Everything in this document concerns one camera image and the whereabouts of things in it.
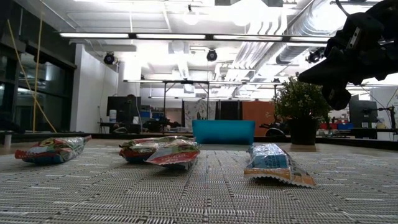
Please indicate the white plastic container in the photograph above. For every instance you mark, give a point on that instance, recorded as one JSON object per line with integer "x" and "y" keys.
{"x": 112, "y": 116}

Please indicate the orange-ended Chewy granola bar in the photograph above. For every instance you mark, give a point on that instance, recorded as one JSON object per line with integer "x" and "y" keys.
{"x": 270, "y": 160}

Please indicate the potted green plant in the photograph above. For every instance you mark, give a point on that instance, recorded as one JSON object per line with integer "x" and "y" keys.
{"x": 301, "y": 102}

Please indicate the yellow slanted pole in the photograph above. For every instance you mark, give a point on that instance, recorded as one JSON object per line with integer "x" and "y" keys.
{"x": 28, "y": 84}

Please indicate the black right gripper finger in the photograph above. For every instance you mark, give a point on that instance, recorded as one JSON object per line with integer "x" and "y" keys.
{"x": 329, "y": 73}

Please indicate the white short post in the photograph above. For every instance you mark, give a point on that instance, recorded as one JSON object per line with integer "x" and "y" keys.
{"x": 7, "y": 140}

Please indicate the silver ventilation duct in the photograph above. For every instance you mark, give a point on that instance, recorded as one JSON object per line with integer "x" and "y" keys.
{"x": 298, "y": 46}

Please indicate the black cabinet panel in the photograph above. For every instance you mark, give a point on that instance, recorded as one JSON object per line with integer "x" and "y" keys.
{"x": 230, "y": 110}

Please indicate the black ceiling spotlight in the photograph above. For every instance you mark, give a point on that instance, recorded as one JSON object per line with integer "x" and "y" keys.
{"x": 109, "y": 58}
{"x": 212, "y": 55}
{"x": 314, "y": 56}

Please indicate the small blue storage bin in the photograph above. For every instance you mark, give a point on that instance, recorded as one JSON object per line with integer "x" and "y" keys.
{"x": 345, "y": 126}

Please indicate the blue storage box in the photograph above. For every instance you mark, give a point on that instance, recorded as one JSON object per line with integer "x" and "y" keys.
{"x": 145, "y": 114}

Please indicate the black computer monitor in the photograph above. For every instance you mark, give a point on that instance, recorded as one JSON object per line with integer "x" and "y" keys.
{"x": 119, "y": 105}
{"x": 362, "y": 113}

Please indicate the red-ended Chewy granola bar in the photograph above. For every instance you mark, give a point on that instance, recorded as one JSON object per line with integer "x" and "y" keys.
{"x": 53, "y": 151}
{"x": 174, "y": 157}
{"x": 136, "y": 149}

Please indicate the blue plastic bin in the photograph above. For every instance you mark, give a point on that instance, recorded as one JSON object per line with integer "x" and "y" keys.
{"x": 224, "y": 132}

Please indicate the round pendant lamp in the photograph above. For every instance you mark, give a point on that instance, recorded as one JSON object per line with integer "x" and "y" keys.
{"x": 191, "y": 17}

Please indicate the black office chair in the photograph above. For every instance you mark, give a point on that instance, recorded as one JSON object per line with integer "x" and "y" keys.
{"x": 272, "y": 130}

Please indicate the grey woven table mat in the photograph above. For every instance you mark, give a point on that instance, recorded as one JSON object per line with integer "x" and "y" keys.
{"x": 199, "y": 202}

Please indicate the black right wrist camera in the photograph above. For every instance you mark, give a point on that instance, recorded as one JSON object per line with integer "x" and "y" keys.
{"x": 337, "y": 98}

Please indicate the overhead light bar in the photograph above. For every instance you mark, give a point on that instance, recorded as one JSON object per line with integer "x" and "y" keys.
{"x": 171, "y": 36}

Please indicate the white patterned cloth panel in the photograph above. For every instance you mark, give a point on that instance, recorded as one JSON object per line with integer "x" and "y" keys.
{"x": 199, "y": 109}

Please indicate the black lit table frame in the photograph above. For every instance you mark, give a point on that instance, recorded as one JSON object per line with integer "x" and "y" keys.
{"x": 186, "y": 82}

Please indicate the orange cabinet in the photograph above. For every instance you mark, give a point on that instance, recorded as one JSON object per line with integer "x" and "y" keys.
{"x": 258, "y": 115}

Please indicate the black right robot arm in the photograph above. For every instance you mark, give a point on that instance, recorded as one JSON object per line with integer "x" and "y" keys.
{"x": 385, "y": 9}

